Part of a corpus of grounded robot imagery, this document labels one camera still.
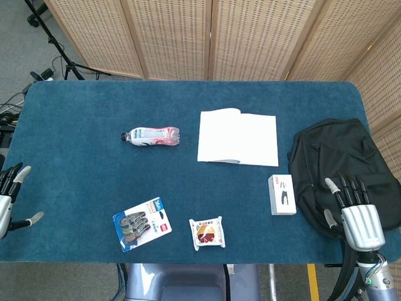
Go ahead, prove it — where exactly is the wooden folding screen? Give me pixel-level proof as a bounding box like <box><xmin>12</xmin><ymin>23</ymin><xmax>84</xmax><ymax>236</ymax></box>
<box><xmin>43</xmin><ymin>0</ymin><xmax>401</xmax><ymax>195</ymax></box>

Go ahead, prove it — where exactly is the small white product box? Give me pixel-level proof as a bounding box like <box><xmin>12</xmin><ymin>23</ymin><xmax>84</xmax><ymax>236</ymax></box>
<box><xmin>268</xmin><ymin>174</ymin><xmax>297</xmax><ymax>216</ymax></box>

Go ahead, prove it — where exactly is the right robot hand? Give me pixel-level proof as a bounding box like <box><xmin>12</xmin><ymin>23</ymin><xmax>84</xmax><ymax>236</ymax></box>
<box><xmin>323</xmin><ymin>171</ymin><xmax>386</xmax><ymax>252</ymax></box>

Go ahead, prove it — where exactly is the white book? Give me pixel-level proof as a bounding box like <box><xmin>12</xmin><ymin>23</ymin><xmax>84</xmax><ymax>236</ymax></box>
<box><xmin>197</xmin><ymin>108</ymin><xmax>279</xmax><ymax>167</ymax></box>

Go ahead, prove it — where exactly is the white snack packet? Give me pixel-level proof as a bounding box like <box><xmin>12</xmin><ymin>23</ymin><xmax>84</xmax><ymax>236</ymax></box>
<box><xmin>188</xmin><ymin>216</ymin><xmax>226</xmax><ymax>251</ymax></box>

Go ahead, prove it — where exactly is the blue table mat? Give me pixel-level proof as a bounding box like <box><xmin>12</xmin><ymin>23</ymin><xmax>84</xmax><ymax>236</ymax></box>
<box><xmin>0</xmin><ymin>80</ymin><xmax>401</xmax><ymax>265</ymax></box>

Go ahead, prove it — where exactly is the black power adapter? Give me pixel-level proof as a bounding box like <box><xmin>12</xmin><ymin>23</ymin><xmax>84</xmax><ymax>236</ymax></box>
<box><xmin>29</xmin><ymin>67</ymin><xmax>56</xmax><ymax>82</ymax></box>

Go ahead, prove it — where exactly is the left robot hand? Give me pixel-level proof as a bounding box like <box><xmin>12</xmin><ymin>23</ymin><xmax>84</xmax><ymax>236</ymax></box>
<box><xmin>0</xmin><ymin>162</ymin><xmax>45</xmax><ymax>240</ymax></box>

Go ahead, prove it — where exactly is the black backpack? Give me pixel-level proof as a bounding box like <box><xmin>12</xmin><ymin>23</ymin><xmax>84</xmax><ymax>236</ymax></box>
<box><xmin>287</xmin><ymin>118</ymin><xmax>401</xmax><ymax>301</ymax></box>

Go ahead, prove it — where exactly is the floor cables bundle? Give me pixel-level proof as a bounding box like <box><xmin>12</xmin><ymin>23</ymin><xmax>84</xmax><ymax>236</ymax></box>
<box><xmin>0</xmin><ymin>90</ymin><xmax>29</xmax><ymax>151</ymax></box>

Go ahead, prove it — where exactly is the black tripod stand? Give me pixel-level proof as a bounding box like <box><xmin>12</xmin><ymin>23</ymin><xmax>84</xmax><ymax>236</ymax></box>
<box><xmin>23</xmin><ymin>0</ymin><xmax>111</xmax><ymax>81</ymax></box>

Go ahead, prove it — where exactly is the plastic drink bottle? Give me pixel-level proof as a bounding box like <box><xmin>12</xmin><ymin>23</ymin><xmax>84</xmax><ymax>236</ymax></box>
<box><xmin>120</xmin><ymin>126</ymin><xmax>182</xmax><ymax>147</ymax></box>

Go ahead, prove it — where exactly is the robot torso base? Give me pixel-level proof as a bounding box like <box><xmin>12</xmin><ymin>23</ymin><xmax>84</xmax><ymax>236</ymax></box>
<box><xmin>124</xmin><ymin>263</ymin><xmax>261</xmax><ymax>301</ymax></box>

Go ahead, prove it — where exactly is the blue carded clip pack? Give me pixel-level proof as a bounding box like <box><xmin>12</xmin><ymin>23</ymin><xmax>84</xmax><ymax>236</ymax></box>
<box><xmin>112</xmin><ymin>196</ymin><xmax>173</xmax><ymax>253</ymax></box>

